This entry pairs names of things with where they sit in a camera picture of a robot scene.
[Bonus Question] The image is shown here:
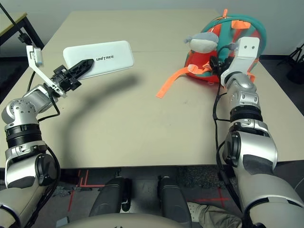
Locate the dark grey right robot leg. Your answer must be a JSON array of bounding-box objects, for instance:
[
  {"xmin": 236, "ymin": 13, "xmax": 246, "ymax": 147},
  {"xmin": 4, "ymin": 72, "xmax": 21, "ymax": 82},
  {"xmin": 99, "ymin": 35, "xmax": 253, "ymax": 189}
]
[{"xmin": 157, "ymin": 175, "xmax": 193, "ymax": 223}]

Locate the khaki trouser leg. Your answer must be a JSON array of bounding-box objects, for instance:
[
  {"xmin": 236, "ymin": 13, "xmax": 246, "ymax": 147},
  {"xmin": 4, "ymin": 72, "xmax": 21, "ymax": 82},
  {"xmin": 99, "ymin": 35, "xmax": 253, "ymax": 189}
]
[{"xmin": 198, "ymin": 205, "xmax": 243, "ymax": 228}]

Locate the white shoe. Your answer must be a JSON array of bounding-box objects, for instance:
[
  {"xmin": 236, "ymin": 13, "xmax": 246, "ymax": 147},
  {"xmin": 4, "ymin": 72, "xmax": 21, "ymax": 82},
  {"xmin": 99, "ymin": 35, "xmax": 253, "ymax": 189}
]
[{"xmin": 187, "ymin": 201, "xmax": 210, "ymax": 223}]

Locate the dark grey robot leg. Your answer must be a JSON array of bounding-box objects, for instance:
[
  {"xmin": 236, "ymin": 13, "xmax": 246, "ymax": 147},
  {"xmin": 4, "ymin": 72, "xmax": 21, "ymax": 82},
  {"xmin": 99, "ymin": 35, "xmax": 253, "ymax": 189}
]
[
  {"xmin": 88, "ymin": 176, "xmax": 133, "ymax": 218},
  {"xmin": 157, "ymin": 175, "xmax": 193, "ymax": 223}
]

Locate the grey robot torso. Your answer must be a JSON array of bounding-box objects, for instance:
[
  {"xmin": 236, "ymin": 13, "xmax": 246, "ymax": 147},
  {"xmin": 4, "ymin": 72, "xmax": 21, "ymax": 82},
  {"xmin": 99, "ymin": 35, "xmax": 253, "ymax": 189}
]
[{"xmin": 59, "ymin": 213, "xmax": 202, "ymax": 228}]

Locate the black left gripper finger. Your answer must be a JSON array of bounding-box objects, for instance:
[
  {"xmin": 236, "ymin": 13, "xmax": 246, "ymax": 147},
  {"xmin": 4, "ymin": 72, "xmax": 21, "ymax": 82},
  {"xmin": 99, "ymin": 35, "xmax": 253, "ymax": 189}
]
[{"xmin": 71, "ymin": 58, "xmax": 95, "ymax": 80}]

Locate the tan side table black frame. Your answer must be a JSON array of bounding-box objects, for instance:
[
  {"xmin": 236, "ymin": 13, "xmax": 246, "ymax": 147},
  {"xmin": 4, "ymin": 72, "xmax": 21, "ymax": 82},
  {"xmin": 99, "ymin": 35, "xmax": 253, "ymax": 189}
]
[{"xmin": 0, "ymin": 12, "xmax": 45, "ymax": 57}]

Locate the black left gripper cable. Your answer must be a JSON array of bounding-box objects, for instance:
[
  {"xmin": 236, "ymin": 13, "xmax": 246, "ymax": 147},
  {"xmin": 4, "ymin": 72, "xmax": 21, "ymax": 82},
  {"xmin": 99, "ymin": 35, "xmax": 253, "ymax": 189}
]
[{"xmin": 38, "ymin": 98, "xmax": 60, "ymax": 121}]

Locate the dark grey left robot leg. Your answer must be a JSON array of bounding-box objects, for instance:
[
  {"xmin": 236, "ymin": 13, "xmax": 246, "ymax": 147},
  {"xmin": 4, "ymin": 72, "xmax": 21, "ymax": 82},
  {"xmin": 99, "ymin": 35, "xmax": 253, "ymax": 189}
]
[{"xmin": 88, "ymin": 176, "xmax": 133, "ymax": 218}]

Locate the black tripod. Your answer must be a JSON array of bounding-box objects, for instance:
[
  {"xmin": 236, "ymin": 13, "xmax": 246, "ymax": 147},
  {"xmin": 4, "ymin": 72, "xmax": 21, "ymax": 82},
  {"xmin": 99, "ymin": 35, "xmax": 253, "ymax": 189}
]
[{"xmin": 277, "ymin": 43, "xmax": 304, "ymax": 69}]

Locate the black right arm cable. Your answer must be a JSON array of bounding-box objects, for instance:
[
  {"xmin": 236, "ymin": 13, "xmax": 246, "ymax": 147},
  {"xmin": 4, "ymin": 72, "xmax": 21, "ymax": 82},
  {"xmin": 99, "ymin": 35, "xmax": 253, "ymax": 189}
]
[{"xmin": 212, "ymin": 43, "xmax": 243, "ymax": 215}]

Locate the black pole with clamp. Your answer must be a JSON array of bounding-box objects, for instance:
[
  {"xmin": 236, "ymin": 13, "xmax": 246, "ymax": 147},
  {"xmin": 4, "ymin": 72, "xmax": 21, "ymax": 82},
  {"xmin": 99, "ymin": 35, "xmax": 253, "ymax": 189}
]
[{"xmin": 0, "ymin": 4, "xmax": 32, "ymax": 48}]

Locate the grey plush shark toy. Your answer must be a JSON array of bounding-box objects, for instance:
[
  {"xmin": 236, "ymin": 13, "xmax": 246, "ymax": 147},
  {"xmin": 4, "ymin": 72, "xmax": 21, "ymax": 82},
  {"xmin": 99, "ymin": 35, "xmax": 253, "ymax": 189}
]
[{"xmin": 182, "ymin": 32, "xmax": 220, "ymax": 54}]

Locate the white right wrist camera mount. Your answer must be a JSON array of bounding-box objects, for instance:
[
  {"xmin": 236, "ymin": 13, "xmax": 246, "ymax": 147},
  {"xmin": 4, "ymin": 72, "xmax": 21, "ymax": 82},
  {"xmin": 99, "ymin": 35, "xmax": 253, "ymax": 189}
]
[{"xmin": 220, "ymin": 37, "xmax": 260, "ymax": 86}]

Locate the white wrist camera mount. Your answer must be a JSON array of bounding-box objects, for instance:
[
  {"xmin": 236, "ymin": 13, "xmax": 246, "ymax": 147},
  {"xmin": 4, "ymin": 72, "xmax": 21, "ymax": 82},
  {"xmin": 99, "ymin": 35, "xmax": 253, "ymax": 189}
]
[
  {"xmin": 220, "ymin": 37, "xmax": 260, "ymax": 86},
  {"xmin": 26, "ymin": 45, "xmax": 67, "ymax": 98}
]

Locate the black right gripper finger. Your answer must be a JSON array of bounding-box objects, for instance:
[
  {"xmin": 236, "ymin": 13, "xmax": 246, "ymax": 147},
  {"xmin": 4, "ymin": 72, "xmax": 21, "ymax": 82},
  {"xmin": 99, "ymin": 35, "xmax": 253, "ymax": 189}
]
[{"xmin": 209, "ymin": 56, "xmax": 220, "ymax": 76}]

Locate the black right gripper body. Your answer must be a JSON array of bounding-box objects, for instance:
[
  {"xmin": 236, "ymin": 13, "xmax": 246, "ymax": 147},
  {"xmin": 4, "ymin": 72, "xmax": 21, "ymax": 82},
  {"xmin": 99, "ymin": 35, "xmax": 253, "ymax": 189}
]
[{"xmin": 218, "ymin": 56, "xmax": 235, "ymax": 73}]

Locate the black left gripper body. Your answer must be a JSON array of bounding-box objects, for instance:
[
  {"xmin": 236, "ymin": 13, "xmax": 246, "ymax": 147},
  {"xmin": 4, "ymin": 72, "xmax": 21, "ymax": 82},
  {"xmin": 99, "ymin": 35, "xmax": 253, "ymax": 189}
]
[{"xmin": 50, "ymin": 66, "xmax": 83, "ymax": 94}]

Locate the orange and teal backpack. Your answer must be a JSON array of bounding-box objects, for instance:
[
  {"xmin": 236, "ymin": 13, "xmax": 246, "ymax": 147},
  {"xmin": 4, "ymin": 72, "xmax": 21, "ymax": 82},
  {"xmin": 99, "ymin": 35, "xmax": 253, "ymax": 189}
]
[{"xmin": 156, "ymin": 9, "xmax": 267, "ymax": 99}]

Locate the white Unitree box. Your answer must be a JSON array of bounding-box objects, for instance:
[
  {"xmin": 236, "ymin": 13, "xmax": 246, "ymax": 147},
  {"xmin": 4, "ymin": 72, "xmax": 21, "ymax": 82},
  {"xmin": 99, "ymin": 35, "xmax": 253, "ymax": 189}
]
[{"xmin": 62, "ymin": 40, "xmax": 135, "ymax": 80}]

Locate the black left camera cable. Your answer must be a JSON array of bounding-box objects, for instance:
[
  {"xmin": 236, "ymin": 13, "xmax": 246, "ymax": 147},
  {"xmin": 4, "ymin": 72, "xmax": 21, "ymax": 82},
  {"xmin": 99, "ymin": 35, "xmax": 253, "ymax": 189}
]
[{"xmin": 27, "ymin": 69, "xmax": 37, "ymax": 93}]

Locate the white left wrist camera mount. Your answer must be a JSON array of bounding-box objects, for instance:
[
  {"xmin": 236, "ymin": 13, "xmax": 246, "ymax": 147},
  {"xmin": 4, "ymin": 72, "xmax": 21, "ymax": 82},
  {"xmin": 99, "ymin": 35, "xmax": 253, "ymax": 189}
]
[{"xmin": 26, "ymin": 45, "xmax": 67, "ymax": 98}]

